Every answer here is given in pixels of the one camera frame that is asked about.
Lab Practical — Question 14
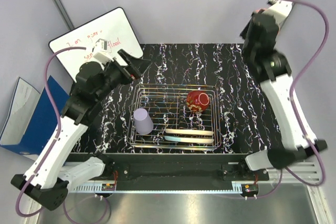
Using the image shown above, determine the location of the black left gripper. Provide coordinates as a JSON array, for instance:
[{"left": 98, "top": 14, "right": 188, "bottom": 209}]
[{"left": 96, "top": 49, "right": 152, "bottom": 101}]

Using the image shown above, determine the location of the lilac plastic cup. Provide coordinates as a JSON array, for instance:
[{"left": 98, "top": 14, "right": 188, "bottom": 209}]
[{"left": 133, "top": 108, "right": 153, "bottom": 135}]

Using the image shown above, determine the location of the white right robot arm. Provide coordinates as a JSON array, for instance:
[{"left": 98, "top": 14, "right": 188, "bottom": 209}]
[{"left": 238, "top": 10, "right": 328, "bottom": 180}]

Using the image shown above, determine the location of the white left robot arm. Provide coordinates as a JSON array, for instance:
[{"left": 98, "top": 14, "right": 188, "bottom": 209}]
[{"left": 10, "top": 49, "right": 151, "bottom": 217}]

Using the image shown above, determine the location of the white dry-erase board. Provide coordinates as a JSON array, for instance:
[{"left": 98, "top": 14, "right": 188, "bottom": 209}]
[{"left": 49, "top": 7, "right": 143, "bottom": 80}]

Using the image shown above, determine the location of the red floral ceramic bowl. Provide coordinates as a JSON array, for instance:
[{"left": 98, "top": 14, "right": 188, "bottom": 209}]
[{"left": 186, "top": 90, "right": 210, "bottom": 113}]

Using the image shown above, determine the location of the black marble pattern mat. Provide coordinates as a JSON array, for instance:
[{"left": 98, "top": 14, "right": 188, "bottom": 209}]
[{"left": 73, "top": 44, "right": 281, "bottom": 154}]

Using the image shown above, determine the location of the cream pink plate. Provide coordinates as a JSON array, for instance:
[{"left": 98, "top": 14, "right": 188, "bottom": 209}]
[{"left": 165, "top": 129, "right": 214, "bottom": 136}]

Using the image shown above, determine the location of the teal plate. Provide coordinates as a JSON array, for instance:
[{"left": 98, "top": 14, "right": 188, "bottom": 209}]
[{"left": 164, "top": 136, "right": 214, "bottom": 144}]

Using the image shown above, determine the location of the blue binder folder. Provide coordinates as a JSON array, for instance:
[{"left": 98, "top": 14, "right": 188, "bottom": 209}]
[{"left": 1, "top": 78, "right": 57, "bottom": 160}]

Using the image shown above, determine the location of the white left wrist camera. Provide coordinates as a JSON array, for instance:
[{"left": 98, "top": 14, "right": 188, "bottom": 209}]
[{"left": 92, "top": 39, "right": 110, "bottom": 64}]

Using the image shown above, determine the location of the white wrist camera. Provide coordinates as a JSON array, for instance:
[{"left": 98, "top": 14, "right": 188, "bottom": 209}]
[
  {"left": 265, "top": 0, "right": 292, "bottom": 25},
  {"left": 92, "top": 39, "right": 110, "bottom": 64}
]

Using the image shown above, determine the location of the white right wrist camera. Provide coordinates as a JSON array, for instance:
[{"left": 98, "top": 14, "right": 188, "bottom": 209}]
[{"left": 265, "top": 0, "right": 292, "bottom": 25}]

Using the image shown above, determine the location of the wire dish rack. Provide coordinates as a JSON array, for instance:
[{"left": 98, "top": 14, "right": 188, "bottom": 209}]
[{"left": 128, "top": 83, "right": 222, "bottom": 151}]

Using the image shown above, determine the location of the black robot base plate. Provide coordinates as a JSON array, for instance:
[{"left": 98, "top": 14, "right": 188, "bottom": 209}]
[{"left": 65, "top": 152, "right": 271, "bottom": 192}]

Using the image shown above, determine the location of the white slotted cable duct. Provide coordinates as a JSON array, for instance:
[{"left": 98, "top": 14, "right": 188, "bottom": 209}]
[{"left": 70, "top": 180, "right": 253, "bottom": 194}]

